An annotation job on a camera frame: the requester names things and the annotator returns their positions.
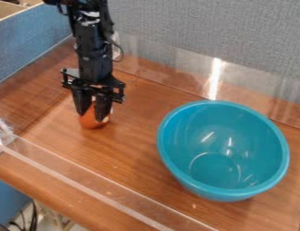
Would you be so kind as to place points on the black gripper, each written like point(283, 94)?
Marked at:
point(92, 82)

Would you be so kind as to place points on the red white-spotted toy mushroom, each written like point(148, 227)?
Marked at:
point(88, 119)

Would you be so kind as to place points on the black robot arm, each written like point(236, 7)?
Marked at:
point(92, 27)

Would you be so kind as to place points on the blue plastic bowl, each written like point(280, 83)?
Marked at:
point(223, 149)

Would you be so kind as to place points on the blue partition with wooden shelf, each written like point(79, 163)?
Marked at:
point(33, 28)

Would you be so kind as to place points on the clear acrylic front barrier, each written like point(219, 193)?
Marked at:
point(93, 200)

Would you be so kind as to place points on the clear acrylic barrier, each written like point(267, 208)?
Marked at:
point(93, 200)
point(196, 63)

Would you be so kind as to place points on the clear acrylic back barrier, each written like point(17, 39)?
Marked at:
point(196, 63)

